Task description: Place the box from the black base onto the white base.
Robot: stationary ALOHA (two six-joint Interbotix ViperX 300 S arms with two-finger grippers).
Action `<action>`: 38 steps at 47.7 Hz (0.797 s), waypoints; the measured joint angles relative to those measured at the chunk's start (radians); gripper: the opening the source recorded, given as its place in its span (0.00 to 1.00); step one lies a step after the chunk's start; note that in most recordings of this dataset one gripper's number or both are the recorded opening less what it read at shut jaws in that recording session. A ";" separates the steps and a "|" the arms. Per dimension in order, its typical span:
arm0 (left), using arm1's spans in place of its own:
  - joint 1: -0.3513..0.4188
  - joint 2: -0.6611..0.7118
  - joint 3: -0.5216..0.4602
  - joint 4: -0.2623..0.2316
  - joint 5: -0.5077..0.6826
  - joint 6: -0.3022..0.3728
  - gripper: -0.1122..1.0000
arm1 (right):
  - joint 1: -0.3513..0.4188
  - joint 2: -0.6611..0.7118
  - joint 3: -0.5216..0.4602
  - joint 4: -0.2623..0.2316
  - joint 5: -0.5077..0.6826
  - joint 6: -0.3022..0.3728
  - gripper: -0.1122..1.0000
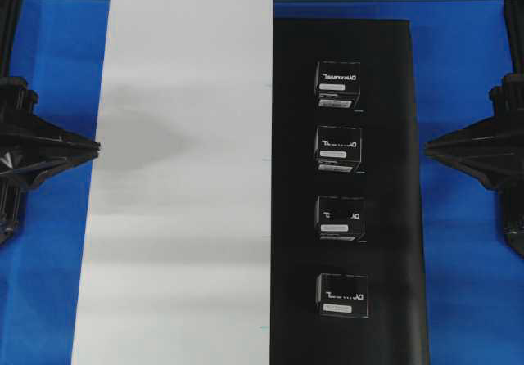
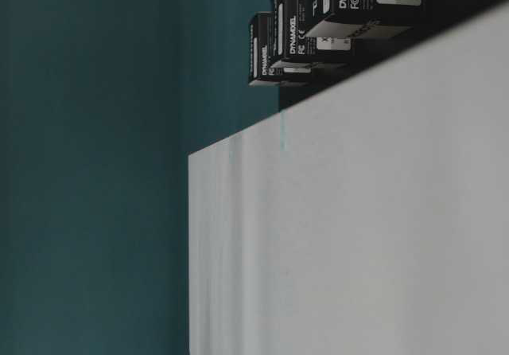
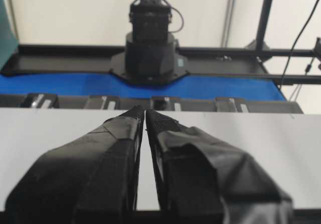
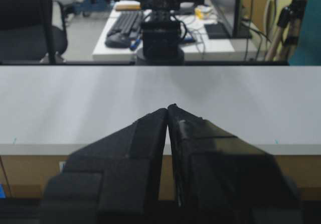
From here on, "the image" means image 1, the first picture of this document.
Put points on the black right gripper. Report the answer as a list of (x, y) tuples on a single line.
[(507, 124)]

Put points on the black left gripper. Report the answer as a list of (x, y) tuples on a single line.
[(23, 162)]

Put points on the black dynamixel box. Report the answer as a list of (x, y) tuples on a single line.
[(338, 149), (340, 218), (342, 295), (337, 84)]

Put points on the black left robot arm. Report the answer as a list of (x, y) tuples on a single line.
[(13, 197)]

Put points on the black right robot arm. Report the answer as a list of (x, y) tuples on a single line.
[(491, 150)]

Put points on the white base sheet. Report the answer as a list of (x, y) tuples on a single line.
[(176, 259)]

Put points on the blue table cloth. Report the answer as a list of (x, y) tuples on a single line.
[(460, 51)]

